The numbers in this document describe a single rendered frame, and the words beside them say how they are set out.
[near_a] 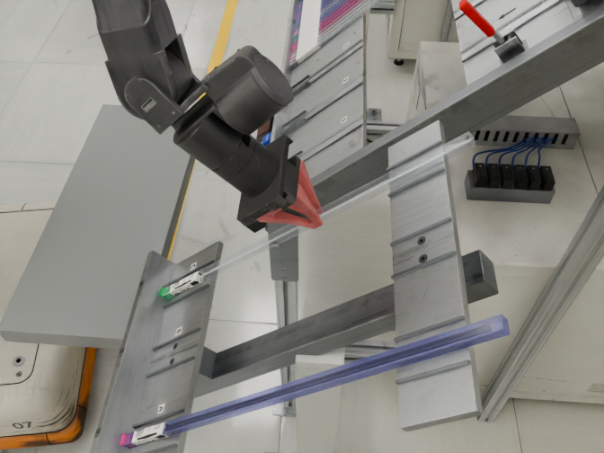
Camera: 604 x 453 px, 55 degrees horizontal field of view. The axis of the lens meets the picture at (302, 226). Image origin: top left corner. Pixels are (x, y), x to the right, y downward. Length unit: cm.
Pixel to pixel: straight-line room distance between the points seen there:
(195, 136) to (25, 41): 241
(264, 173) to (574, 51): 41
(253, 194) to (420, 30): 188
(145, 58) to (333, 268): 130
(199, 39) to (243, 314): 144
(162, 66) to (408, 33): 194
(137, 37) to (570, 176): 95
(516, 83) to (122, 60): 49
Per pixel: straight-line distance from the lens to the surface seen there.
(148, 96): 59
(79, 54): 280
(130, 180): 125
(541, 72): 81
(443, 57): 154
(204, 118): 59
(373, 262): 182
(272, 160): 64
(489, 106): 83
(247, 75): 57
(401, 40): 248
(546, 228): 118
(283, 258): 99
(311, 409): 85
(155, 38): 58
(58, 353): 145
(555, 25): 84
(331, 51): 120
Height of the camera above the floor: 146
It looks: 50 degrees down
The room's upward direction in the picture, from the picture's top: straight up
